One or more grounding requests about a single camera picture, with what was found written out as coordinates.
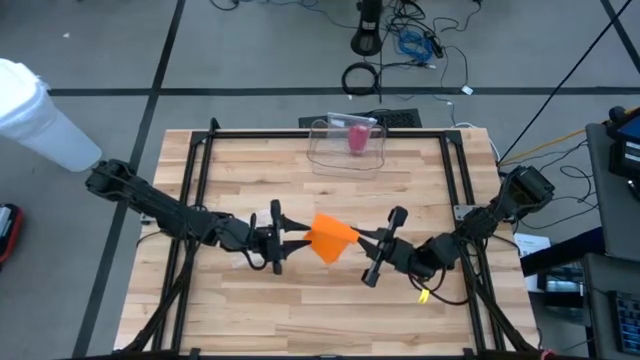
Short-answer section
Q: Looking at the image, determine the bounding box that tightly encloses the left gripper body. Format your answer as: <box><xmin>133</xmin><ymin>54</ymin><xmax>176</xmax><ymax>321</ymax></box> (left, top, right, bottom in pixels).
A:
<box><xmin>230</xmin><ymin>199</ymin><xmax>287</xmax><ymax>276</ymax></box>

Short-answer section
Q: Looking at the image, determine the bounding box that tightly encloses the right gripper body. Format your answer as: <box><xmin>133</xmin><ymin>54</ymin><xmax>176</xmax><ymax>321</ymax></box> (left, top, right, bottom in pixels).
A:
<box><xmin>360</xmin><ymin>205</ymin><xmax>422</xmax><ymax>289</ymax></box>

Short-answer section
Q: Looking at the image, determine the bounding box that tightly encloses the orange elastic bandage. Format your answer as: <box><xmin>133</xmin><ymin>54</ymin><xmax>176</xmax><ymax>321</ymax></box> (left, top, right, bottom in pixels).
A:
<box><xmin>303</xmin><ymin>213</ymin><xmax>361</xmax><ymax>265</ymax></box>

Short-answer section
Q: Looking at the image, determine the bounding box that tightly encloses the pink elastic bandage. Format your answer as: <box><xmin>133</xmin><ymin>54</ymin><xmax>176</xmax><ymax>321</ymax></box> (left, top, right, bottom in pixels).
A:
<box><xmin>347</xmin><ymin>124</ymin><xmax>371</xmax><ymax>157</ymax></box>

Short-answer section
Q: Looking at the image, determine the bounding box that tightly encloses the clear plastic bin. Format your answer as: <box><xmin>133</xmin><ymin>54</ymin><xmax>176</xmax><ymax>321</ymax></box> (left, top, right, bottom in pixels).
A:
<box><xmin>305</xmin><ymin>118</ymin><xmax>389</xmax><ymax>181</ymax></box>

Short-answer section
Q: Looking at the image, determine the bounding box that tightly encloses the black keyboard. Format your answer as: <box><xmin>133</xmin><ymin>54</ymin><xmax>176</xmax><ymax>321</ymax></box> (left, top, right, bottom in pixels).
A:
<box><xmin>297</xmin><ymin>108</ymin><xmax>424</xmax><ymax>130</ymax></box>

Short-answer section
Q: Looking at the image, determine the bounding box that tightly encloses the white paper sheet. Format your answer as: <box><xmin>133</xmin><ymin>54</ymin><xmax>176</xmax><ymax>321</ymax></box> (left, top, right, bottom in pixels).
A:
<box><xmin>513</xmin><ymin>231</ymin><xmax>552</xmax><ymax>261</ymax></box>

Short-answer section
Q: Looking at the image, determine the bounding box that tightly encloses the black floor stand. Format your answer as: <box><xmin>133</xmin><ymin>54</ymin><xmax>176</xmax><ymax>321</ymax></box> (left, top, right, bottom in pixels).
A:
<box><xmin>349</xmin><ymin>0</ymin><xmax>384</xmax><ymax>57</ymax></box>

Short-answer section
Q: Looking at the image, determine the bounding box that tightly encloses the black power strip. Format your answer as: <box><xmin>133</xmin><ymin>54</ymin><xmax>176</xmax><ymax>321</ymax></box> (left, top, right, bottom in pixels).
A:
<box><xmin>423</xmin><ymin>30</ymin><xmax>445</xmax><ymax>59</ymax></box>

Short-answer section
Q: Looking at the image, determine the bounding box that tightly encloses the grey desk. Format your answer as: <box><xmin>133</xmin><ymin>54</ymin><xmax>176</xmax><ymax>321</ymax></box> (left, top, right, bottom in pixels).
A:
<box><xmin>582</xmin><ymin>122</ymin><xmax>640</xmax><ymax>360</ymax></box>

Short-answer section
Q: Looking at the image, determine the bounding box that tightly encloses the black keypad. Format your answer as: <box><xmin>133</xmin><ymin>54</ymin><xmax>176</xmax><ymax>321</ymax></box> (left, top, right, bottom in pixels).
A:
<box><xmin>610</xmin><ymin>289</ymin><xmax>640</xmax><ymax>357</ymax></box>

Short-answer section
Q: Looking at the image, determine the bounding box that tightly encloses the white trash bin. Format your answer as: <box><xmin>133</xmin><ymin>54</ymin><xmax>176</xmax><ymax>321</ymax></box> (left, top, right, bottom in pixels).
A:
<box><xmin>0</xmin><ymin>57</ymin><xmax>104</xmax><ymax>174</ymax></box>

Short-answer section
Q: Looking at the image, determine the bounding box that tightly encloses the black monitor device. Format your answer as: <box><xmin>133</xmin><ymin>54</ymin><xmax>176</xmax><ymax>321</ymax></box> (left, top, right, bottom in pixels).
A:
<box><xmin>605</xmin><ymin>104</ymin><xmax>640</xmax><ymax>182</ymax></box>

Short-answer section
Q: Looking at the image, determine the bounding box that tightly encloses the red and black case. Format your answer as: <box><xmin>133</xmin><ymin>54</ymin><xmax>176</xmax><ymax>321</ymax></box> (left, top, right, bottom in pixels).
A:
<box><xmin>0</xmin><ymin>202</ymin><xmax>24</xmax><ymax>266</ymax></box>

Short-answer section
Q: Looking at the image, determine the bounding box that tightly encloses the left gripper cable loop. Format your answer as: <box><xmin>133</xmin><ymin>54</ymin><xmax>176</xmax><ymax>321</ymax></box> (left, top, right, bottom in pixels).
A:
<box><xmin>247</xmin><ymin>212</ymin><xmax>269</xmax><ymax>272</ymax></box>

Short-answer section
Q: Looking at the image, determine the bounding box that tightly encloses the gripper cable loop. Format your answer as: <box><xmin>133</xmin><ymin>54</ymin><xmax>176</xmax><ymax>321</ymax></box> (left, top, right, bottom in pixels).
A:
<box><xmin>247</xmin><ymin>212</ymin><xmax>269</xmax><ymax>272</ymax></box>
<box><xmin>407</xmin><ymin>269</ymin><xmax>472</xmax><ymax>307</ymax></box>

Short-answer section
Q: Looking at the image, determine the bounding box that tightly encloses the right gripper cable loop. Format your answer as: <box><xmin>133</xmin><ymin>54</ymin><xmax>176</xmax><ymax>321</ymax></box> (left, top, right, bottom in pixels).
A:
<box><xmin>407</xmin><ymin>269</ymin><xmax>472</xmax><ymax>307</ymax></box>

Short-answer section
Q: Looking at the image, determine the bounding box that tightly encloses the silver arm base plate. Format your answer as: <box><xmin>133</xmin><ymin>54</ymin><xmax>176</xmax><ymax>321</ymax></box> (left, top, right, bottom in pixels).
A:
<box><xmin>452</xmin><ymin>203</ymin><xmax>477</xmax><ymax>222</ymax></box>

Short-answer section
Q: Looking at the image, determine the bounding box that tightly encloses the coiled black cable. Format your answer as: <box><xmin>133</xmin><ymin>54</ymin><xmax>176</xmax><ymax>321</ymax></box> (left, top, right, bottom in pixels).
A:
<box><xmin>340</xmin><ymin>61</ymin><xmax>380</xmax><ymax>97</ymax></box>

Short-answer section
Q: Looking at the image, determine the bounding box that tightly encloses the yellow floor cable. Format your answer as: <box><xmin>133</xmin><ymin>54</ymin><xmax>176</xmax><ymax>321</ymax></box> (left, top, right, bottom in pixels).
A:
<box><xmin>498</xmin><ymin>128</ymin><xmax>587</xmax><ymax>167</ymax></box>

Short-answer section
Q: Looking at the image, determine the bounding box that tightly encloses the blue cable bundle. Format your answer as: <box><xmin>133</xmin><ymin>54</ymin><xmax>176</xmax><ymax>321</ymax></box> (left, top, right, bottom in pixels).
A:
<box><xmin>396</xmin><ymin>29</ymin><xmax>435</xmax><ymax>65</ymax></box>

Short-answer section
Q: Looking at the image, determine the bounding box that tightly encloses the long black cable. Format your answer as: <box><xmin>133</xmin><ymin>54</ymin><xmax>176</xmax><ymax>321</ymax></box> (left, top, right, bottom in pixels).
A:
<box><xmin>498</xmin><ymin>0</ymin><xmax>635</xmax><ymax>164</ymax></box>

